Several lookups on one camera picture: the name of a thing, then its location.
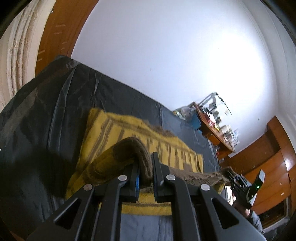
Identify mustard striped knit sweater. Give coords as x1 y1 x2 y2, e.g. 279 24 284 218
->
65 108 228 216

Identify person's right hand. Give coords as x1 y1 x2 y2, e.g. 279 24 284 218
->
232 199 250 218

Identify wooden wardrobe cabinets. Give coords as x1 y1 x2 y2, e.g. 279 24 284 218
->
220 116 295 228

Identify wooden desk with clutter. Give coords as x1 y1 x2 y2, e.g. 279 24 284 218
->
193 102 234 160

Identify black desk lamp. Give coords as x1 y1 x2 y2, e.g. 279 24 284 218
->
198 92 232 115

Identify plastic bag beside desk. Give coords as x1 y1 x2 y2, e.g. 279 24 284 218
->
173 105 196 121

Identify black satin bed sheet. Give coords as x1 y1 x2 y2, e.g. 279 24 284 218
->
1 56 220 238

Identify beige curtain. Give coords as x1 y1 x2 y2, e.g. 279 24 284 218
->
1 0 55 109

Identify brown wooden door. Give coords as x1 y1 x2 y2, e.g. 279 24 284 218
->
35 0 98 75

